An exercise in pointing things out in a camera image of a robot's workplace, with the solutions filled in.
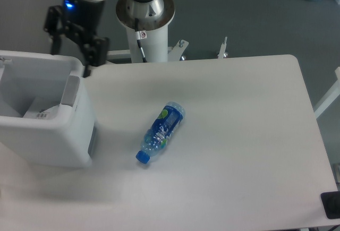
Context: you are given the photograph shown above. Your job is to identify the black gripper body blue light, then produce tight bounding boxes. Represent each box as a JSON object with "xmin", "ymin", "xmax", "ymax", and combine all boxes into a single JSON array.
[{"xmin": 62, "ymin": 0, "xmax": 106, "ymax": 46}]

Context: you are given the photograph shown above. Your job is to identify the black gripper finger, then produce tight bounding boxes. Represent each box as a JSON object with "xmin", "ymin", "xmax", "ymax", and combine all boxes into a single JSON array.
[
  {"xmin": 44, "ymin": 5, "xmax": 63, "ymax": 55},
  {"xmin": 81, "ymin": 36, "xmax": 109, "ymax": 78}
]

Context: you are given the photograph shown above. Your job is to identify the clear plastic bag with labels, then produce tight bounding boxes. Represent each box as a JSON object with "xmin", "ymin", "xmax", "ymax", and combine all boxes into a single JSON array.
[{"xmin": 23, "ymin": 97, "xmax": 60, "ymax": 120}]

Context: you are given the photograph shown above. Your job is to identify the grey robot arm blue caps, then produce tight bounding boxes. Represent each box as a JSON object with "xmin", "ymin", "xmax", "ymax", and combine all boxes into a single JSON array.
[{"xmin": 44, "ymin": 0, "xmax": 175, "ymax": 77}]

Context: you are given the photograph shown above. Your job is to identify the white open trash can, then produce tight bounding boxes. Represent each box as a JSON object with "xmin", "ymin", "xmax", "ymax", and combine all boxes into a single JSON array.
[{"xmin": 1, "ymin": 50, "xmax": 97, "ymax": 168}]

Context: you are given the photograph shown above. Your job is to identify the blue label plastic bottle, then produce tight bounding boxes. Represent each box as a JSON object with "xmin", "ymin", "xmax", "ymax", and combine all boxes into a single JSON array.
[{"xmin": 136, "ymin": 101, "xmax": 185, "ymax": 164}]

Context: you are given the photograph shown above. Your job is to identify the black device at table corner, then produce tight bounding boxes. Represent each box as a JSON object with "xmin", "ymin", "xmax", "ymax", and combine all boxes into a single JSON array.
[{"xmin": 320, "ymin": 191, "xmax": 340, "ymax": 219}]

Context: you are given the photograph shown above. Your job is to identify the black cable on pedestal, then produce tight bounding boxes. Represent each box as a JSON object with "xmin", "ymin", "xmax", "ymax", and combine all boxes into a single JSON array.
[{"xmin": 134, "ymin": 18, "xmax": 148, "ymax": 63}]

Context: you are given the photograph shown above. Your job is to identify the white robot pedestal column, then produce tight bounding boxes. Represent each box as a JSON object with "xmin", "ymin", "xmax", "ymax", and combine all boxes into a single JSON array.
[{"xmin": 125, "ymin": 25, "xmax": 168, "ymax": 55}]

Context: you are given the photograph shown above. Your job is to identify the white pedestal base frame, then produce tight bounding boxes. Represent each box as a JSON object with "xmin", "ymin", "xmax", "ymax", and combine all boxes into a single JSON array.
[{"xmin": 106, "ymin": 36, "xmax": 229, "ymax": 64}]

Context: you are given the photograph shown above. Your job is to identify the white frame at right edge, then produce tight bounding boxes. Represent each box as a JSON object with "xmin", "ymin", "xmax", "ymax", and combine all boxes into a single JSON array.
[{"xmin": 313, "ymin": 67, "xmax": 339, "ymax": 119}]

